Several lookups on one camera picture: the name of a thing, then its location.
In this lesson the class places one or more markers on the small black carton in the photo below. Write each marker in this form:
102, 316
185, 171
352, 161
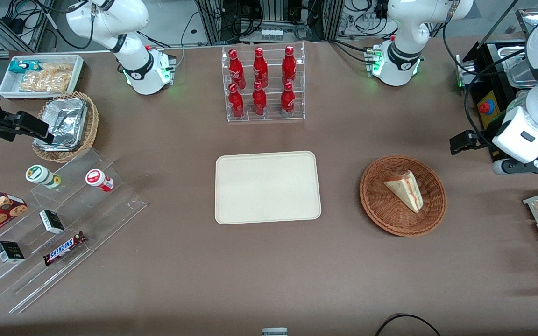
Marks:
52, 221
10, 252

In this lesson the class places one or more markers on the green lid white cup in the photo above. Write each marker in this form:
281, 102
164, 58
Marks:
38, 174

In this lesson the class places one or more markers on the yellow red emergency stop button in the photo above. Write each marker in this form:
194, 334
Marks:
485, 107

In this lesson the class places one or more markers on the black control box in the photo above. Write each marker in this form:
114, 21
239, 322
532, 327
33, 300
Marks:
491, 77

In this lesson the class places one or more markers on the clear acrylic stepped shelf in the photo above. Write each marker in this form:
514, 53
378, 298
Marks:
110, 205

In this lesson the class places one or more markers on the snickers chocolate bar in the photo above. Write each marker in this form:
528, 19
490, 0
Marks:
63, 248

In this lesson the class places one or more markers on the aluminium foil tray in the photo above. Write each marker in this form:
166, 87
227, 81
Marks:
66, 121

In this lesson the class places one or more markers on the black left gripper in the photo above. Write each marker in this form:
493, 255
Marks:
483, 139

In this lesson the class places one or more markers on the light wicker basket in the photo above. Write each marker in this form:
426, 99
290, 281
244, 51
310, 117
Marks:
92, 126

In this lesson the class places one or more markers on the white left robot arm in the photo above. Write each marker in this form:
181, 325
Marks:
404, 28

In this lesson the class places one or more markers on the clear acrylic bottle rack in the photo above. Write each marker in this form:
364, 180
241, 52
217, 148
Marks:
274, 92

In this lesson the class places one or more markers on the small grey device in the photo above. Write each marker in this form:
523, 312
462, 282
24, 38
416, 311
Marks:
274, 332

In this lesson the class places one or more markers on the brown wicker basket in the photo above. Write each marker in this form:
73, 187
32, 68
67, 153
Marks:
390, 214

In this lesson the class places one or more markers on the cream plastic tray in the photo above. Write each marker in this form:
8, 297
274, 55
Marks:
269, 186

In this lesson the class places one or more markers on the teal snack packet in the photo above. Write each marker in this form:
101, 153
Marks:
19, 66

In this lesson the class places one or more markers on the triangle sandwich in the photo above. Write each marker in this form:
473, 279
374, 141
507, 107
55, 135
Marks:
407, 191

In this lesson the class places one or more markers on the red lid white cup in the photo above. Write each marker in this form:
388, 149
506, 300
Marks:
96, 178

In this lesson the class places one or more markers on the white plastic bin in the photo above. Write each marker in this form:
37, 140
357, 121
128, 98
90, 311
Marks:
10, 88

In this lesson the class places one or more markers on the red cola bottle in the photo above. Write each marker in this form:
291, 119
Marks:
287, 100
289, 65
260, 67
236, 102
259, 99
236, 70

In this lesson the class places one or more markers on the clear bag of crackers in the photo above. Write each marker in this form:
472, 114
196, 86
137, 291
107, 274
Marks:
45, 83
59, 67

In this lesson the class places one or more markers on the aluminium profile frame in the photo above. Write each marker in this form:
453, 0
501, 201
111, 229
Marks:
213, 18

